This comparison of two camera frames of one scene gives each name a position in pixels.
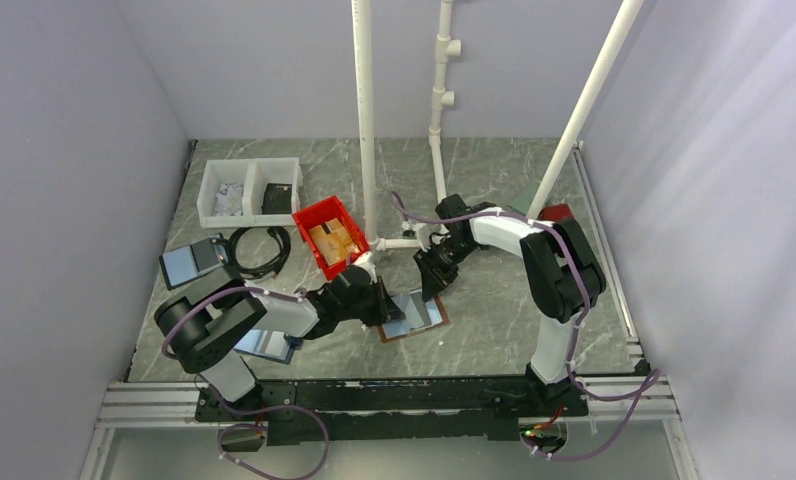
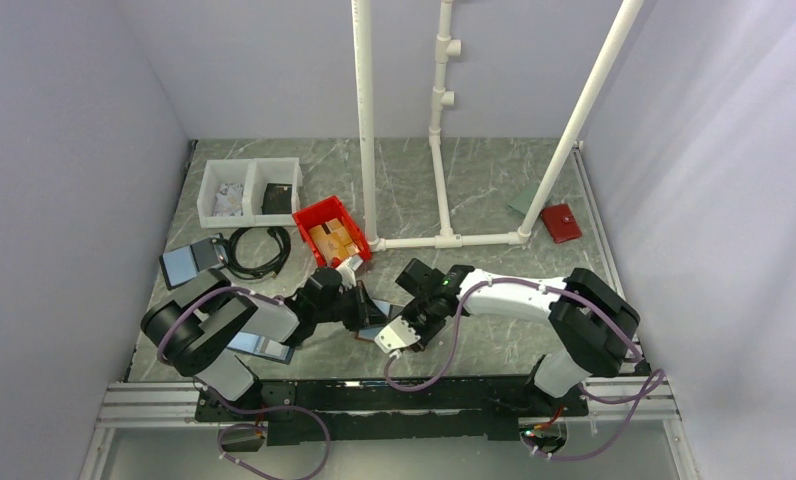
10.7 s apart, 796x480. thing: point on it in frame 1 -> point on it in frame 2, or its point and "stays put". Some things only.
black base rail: x=469 y=409 stays put
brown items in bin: x=333 y=241 stays put
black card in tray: x=277 y=199 stays put
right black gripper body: x=449 y=251 -> x=425 y=321
